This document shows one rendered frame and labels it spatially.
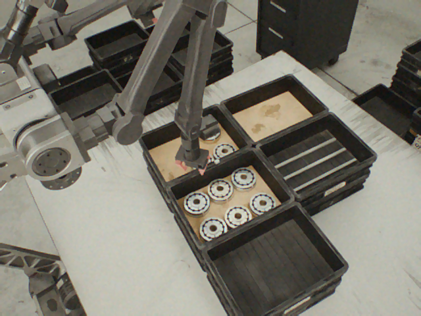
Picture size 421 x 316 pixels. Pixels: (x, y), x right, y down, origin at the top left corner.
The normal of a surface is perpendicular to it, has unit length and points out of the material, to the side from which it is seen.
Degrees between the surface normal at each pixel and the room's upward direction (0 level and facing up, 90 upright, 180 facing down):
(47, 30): 51
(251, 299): 0
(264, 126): 0
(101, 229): 0
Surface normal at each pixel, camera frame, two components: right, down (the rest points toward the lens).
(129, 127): 0.55, 0.62
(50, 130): -0.05, -0.63
